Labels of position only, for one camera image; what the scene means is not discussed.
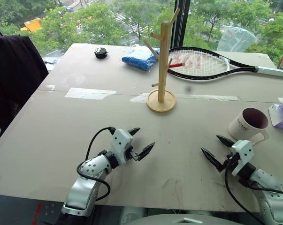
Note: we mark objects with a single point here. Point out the grey rounded robot body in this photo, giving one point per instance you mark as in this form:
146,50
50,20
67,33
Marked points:
174,220

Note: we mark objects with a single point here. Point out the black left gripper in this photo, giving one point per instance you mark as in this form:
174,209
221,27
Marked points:
132,154

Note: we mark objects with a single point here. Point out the black white tennis racket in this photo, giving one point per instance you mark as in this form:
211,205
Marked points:
202,61

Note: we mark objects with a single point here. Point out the small black round device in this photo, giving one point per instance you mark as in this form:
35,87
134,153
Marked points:
100,53

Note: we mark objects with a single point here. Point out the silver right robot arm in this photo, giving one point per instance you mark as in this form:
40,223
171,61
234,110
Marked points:
270,197

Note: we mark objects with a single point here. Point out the dark cloth over chair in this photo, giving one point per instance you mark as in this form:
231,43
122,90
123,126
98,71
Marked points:
12,82

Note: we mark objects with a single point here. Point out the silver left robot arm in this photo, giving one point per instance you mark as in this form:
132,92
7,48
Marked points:
85,187

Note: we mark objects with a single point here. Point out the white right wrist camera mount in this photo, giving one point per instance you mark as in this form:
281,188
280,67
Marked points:
243,152

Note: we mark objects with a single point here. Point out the clear plastic bag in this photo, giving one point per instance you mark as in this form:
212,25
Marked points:
237,38

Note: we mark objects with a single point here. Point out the black window frame post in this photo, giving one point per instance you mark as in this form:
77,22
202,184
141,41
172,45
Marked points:
181,23

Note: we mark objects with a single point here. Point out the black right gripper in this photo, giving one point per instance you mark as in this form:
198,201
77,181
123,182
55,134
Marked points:
232,160

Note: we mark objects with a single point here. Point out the wooden mug tree stand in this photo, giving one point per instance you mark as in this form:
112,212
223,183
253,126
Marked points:
161,98

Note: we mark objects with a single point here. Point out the purple tissue pack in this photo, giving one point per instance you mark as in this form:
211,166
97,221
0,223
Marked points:
282,117

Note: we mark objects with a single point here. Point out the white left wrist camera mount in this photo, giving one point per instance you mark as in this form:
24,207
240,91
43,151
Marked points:
120,143

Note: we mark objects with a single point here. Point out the yellow truck outside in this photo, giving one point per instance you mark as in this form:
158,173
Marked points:
32,25

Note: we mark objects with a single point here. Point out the blue plastic package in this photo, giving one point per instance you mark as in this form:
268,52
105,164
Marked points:
140,59

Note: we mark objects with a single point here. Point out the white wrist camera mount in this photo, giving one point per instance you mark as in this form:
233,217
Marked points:
120,143
243,152

